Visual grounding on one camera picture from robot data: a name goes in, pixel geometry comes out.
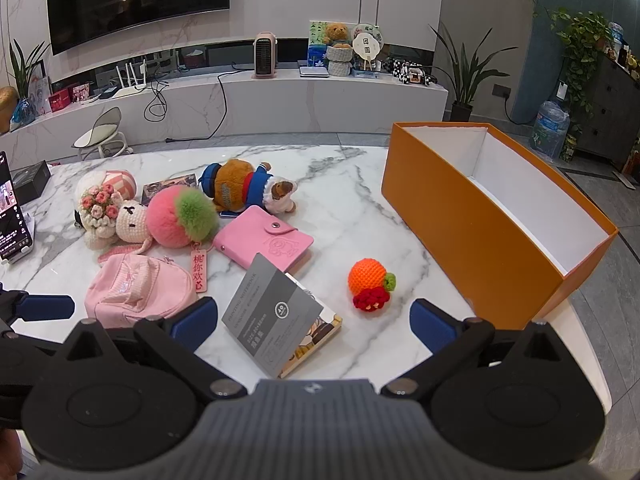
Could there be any pink child garment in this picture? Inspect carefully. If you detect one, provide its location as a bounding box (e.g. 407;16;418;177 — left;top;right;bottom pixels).
84;252;201;329

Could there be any crochet white bunny with bouquet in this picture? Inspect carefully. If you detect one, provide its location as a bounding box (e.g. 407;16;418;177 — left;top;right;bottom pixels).
76;182;153;267

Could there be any grey sleeved notebook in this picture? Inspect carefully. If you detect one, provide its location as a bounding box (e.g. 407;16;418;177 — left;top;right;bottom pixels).
221;252;344;380

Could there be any clear blue display box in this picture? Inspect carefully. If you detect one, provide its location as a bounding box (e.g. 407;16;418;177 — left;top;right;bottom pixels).
352;55;381;78

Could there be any blue plastic bag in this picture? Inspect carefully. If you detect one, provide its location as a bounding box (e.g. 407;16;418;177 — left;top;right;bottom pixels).
10;97;36;126

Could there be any framed portrait picture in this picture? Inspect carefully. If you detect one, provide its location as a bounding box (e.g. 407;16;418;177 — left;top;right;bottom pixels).
25;60;51;116

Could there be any white wifi router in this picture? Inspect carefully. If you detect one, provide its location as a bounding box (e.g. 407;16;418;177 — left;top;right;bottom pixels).
114;59;149;92

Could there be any orange-rimmed white box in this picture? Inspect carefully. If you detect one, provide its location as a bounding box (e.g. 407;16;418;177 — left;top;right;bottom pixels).
381;121;620;331

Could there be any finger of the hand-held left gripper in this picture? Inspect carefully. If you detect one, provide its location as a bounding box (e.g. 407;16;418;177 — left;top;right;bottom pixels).
0;289;76;334

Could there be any curved black television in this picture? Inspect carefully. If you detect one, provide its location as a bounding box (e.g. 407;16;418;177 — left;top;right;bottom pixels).
46;0;231;56

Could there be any brown teddy bear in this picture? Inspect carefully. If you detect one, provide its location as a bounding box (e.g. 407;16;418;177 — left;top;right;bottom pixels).
320;21;354;50

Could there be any blue green landscape painting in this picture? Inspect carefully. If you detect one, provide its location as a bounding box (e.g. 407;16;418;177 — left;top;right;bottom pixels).
307;20;334;68

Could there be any slim green leafy plant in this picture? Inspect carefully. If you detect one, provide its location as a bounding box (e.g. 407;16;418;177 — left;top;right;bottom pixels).
7;37;51;102

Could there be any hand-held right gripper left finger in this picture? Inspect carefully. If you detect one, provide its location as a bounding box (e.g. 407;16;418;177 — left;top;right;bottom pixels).
64;296;248;403

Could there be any golden ornament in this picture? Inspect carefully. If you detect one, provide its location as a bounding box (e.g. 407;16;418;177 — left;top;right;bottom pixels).
0;86;20;134

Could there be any pink snap card holder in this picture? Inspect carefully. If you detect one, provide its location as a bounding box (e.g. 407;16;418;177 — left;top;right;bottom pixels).
213;205;315;277

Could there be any white black toy car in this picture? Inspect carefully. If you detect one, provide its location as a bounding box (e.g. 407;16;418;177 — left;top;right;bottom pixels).
405;64;439;87

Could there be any pink striped white plush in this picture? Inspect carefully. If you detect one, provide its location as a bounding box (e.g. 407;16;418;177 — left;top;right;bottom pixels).
75;168;139;206

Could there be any smartphone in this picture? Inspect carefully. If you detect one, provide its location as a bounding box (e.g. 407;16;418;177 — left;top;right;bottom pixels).
0;151;37;254

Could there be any crochet orange fruit toy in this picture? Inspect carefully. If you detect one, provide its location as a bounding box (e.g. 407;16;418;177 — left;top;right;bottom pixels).
348;258;398;310

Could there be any white marble television console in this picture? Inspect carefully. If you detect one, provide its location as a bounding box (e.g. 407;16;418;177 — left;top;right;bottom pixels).
0;37;450;171

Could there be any tall leafy potted plant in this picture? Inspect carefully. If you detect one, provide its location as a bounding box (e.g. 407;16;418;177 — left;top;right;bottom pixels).
429;22;519;122

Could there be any small black box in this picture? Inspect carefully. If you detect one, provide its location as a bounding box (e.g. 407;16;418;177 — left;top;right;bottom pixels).
11;160;54;206

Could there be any dark grey drawer cabinet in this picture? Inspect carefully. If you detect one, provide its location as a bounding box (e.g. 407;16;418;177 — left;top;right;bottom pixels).
570;52;640;172

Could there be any pink peach plush keychain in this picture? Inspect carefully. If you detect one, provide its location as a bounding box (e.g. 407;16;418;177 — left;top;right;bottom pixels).
146;185;221;292

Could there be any large blue water bottle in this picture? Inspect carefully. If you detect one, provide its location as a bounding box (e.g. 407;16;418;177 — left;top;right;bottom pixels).
531;100;571;164

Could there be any dark printed card box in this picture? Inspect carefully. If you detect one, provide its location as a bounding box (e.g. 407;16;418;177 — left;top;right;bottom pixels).
142;173;197;206

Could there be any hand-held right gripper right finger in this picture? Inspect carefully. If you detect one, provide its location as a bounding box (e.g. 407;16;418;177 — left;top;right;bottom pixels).
380;298;569;402

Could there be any white swivel chair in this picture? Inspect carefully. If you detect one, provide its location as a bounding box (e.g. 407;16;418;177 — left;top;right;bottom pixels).
71;106;134;162

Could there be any painted round hand fan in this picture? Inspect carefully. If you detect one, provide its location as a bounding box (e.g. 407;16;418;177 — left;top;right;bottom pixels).
352;22;385;49

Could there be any brown capybara plush blue outfit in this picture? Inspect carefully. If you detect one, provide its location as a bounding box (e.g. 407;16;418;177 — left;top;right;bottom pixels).
199;158;300;214

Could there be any trailing ivy plant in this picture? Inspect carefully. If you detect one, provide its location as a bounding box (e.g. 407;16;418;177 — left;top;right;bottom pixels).
547;7;614;127

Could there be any black power cable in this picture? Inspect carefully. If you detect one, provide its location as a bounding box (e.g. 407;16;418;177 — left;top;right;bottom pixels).
144;67;236;144

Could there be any white round hand fan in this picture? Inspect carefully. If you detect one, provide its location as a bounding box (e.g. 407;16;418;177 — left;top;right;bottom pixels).
351;34;377;72

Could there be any pink space heater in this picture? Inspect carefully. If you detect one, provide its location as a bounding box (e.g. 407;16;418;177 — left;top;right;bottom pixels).
252;32;280;80

